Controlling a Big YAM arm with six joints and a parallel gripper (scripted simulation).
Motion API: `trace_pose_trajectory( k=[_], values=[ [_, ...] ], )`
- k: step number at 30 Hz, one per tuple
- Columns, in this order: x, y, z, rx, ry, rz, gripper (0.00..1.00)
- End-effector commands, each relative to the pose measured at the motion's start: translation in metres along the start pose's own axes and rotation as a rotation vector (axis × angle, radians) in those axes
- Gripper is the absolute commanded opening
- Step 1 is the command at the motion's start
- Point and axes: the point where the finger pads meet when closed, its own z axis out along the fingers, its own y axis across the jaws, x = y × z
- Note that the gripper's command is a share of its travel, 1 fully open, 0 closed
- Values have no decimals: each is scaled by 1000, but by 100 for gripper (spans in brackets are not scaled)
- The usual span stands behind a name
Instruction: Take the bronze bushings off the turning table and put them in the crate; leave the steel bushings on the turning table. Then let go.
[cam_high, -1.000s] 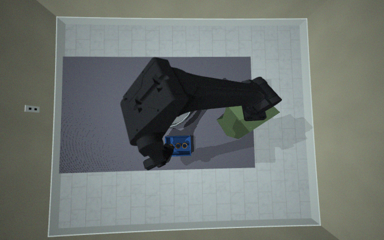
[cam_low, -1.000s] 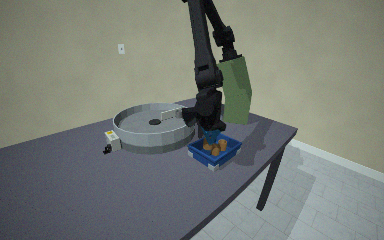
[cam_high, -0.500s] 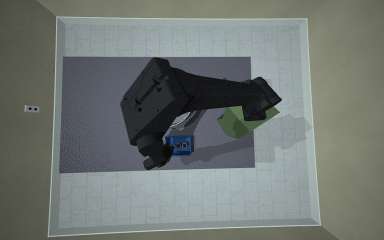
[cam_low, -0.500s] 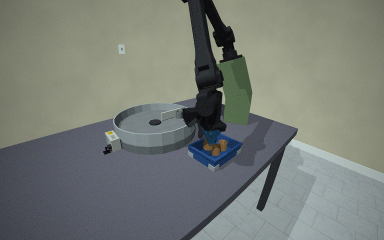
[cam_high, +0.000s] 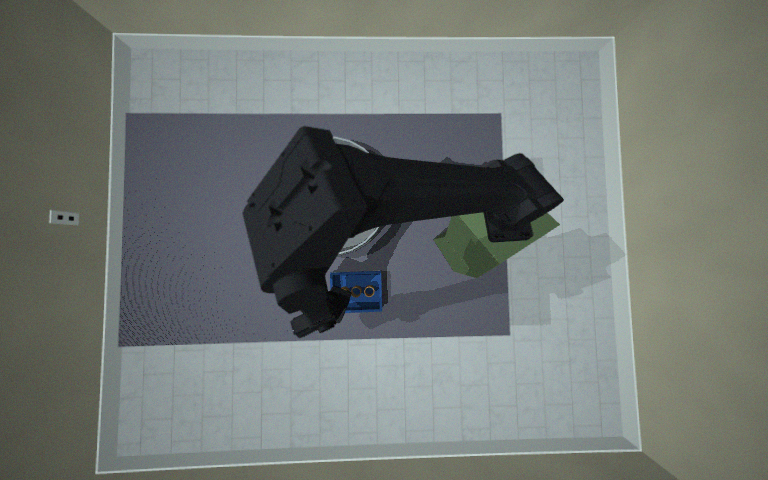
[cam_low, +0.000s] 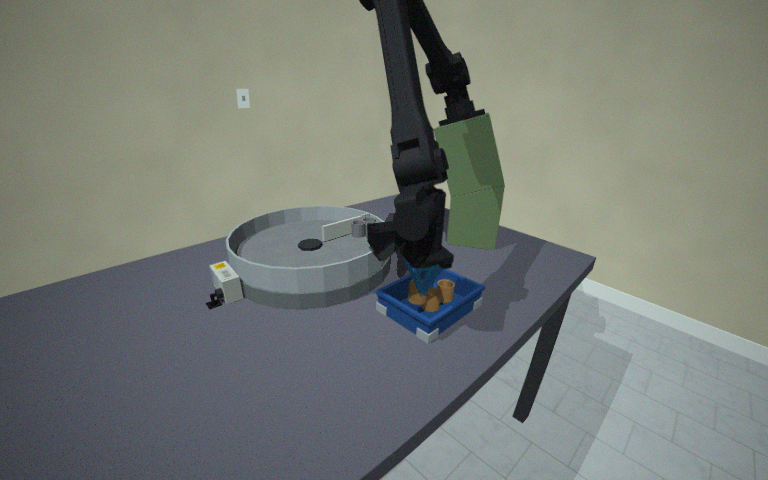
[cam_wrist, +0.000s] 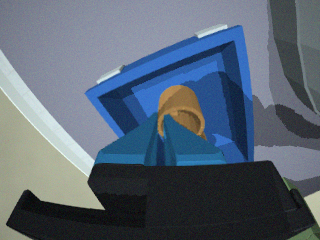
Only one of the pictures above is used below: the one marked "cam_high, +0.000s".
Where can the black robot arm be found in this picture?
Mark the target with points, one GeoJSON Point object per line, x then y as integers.
{"type": "Point", "coordinates": [318, 194]}

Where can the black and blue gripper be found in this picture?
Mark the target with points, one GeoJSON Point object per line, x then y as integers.
{"type": "Point", "coordinates": [343, 299]}

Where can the blue open crate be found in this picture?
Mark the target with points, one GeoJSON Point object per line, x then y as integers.
{"type": "Point", "coordinates": [362, 279]}

